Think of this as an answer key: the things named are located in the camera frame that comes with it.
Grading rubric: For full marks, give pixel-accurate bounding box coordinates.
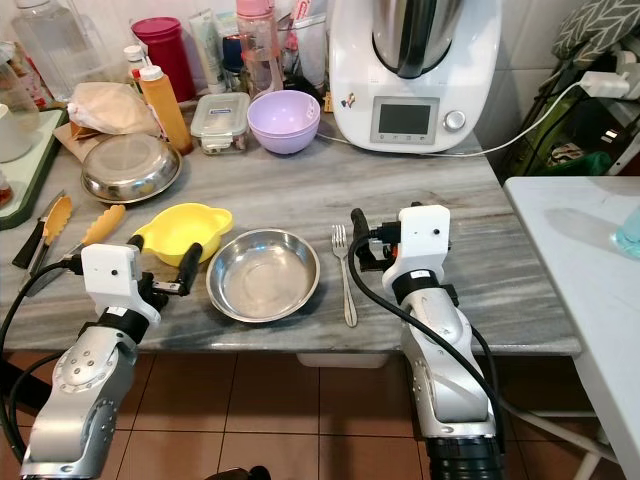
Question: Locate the wide shallow steel bowl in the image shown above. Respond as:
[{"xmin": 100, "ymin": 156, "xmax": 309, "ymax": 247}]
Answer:
[{"xmin": 206, "ymin": 229, "xmax": 321, "ymax": 324}]

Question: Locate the steel fork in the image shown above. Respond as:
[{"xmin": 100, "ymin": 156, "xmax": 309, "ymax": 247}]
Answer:
[{"xmin": 330, "ymin": 224, "xmax": 359, "ymax": 329}]

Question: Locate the small steel bowl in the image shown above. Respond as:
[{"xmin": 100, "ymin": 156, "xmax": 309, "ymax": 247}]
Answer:
[{"xmin": 81, "ymin": 133, "xmax": 183, "ymax": 205}]

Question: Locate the green tray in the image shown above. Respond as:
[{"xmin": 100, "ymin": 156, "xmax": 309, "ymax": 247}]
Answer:
[{"xmin": 0, "ymin": 108, "xmax": 68, "ymax": 231}]

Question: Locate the purple plastic bowl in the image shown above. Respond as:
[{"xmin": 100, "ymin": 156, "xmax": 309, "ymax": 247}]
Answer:
[{"xmin": 247, "ymin": 90, "xmax": 322, "ymax": 156}]

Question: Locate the orange sauce squeeze bottle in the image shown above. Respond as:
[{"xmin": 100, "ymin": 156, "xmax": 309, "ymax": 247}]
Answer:
[{"xmin": 136, "ymin": 62, "xmax": 191, "ymax": 155}]

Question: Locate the glass container with lid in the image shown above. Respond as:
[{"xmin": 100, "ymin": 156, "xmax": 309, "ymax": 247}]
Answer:
[{"xmin": 190, "ymin": 92, "xmax": 250, "ymax": 156}]

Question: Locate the white kitchen food processor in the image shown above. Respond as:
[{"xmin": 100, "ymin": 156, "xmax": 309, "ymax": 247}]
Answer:
[{"xmin": 328, "ymin": 0, "xmax": 503, "ymax": 154}]

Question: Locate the small white capped bottle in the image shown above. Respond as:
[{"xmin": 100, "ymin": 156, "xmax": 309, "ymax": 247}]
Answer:
[{"xmin": 123, "ymin": 45, "xmax": 148, "ymax": 96}]

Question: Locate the dark red canister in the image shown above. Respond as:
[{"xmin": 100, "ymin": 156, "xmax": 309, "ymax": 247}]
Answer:
[{"xmin": 131, "ymin": 16, "xmax": 199, "ymax": 103}]

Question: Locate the white side table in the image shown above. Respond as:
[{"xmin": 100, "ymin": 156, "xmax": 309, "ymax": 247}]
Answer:
[{"xmin": 504, "ymin": 176, "xmax": 640, "ymax": 471}]

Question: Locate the green bag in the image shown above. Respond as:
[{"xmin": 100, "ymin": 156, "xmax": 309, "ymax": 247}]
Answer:
[{"xmin": 515, "ymin": 95, "xmax": 640, "ymax": 181}]

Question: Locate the pink drinking bottle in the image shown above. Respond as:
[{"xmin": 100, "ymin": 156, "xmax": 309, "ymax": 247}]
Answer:
[{"xmin": 236, "ymin": 0, "xmax": 283, "ymax": 98}]

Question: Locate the white tube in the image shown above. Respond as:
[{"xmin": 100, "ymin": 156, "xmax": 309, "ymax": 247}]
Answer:
[{"xmin": 188, "ymin": 10, "xmax": 223, "ymax": 96}]

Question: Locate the clear bottle orange cap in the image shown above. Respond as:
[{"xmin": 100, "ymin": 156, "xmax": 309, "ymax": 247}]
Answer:
[{"xmin": 0, "ymin": 40, "xmax": 41, "ymax": 106}]

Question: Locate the large clear plastic bottle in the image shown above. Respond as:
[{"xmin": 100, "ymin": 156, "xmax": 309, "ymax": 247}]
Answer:
[{"xmin": 15, "ymin": 0, "xmax": 106, "ymax": 104}]

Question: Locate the light blue cloth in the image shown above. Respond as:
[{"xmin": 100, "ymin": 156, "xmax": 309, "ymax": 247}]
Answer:
[{"xmin": 613, "ymin": 205, "xmax": 640, "ymax": 259}]

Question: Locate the white power adapter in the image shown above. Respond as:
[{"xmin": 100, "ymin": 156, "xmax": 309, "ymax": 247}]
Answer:
[{"xmin": 582, "ymin": 68, "xmax": 631, "ymax": 99}]

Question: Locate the grey patterned cloth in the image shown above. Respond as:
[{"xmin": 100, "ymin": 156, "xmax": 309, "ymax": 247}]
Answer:
[{"xmin": 550, "ymin": 0, "xmax": 640, "ymax": 66}]

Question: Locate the yellow bowl with handles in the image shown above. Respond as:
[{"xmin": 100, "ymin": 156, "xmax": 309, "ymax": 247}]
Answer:
[{"xmin": 132, "ymin": 203, "xmax": 234, "ymax": 267}]

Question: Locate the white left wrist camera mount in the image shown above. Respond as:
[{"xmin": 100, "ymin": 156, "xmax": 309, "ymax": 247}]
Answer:
[{"xmin": 81, "ymin": 243, "xmax": 161, "ymax": 323}]

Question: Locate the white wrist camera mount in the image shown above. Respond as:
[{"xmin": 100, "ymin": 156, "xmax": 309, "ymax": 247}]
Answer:
[
  {"xmin": 81, "ymin": 243, "xmax": 161, "ymax": 323},
  {"xmin": 395, "ymin": 204, "xmax": 451, "ymax": 291}
]

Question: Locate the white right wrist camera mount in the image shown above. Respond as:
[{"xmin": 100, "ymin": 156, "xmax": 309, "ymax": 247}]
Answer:
[{"xmin": 395, "ymin": 204, "xmax": 451, "ymax": 291}]

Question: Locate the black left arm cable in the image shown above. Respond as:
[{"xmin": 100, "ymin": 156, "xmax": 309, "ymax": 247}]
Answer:
[{"xmin": 0, "ymin": 258, "xmax": 86, "ymax": 471}]

